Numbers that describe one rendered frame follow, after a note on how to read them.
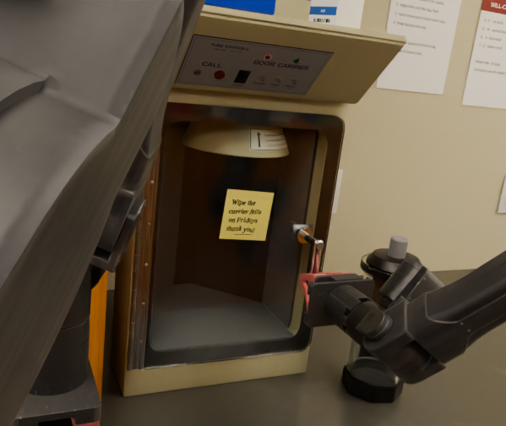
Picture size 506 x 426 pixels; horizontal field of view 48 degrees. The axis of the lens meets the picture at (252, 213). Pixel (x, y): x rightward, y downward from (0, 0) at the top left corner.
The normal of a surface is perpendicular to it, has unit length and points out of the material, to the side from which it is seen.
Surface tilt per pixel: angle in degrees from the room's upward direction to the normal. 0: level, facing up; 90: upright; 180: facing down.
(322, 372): 0
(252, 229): 90
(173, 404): 0
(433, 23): 90
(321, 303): 89
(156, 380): 90
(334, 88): 135
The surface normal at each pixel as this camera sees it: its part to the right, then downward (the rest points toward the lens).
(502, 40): 0.40, 0.29
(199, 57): 0.20, 0.88
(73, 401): 0.11, -0.96
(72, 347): 0.77, 0.26
